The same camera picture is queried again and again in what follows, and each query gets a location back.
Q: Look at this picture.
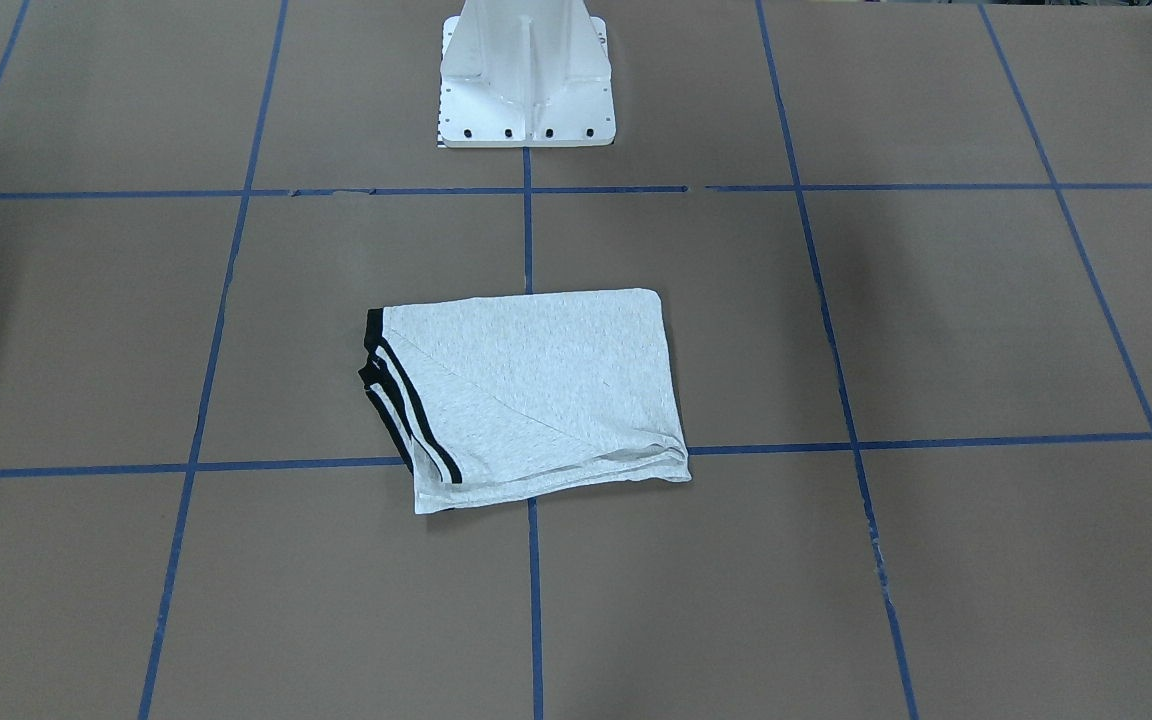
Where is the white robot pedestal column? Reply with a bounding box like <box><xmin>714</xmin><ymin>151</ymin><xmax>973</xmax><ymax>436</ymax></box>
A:
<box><xmin>440</xmin><ymin>1</ymin><xmax>612</xmax><ymax>105</ymax></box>

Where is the white cartoon print t-shirt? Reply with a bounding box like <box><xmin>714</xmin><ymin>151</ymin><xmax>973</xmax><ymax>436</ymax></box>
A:
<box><xmin>358</xmin><ymin>288</ymin><xmax>692</xmax><ymax>515</ymax></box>

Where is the white pedestal base plate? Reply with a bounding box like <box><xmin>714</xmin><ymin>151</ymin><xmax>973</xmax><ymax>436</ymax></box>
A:
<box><xmin>435</xmin><ymin>15</ymin><xmax>617</xmax><ymax>149</ymax></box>

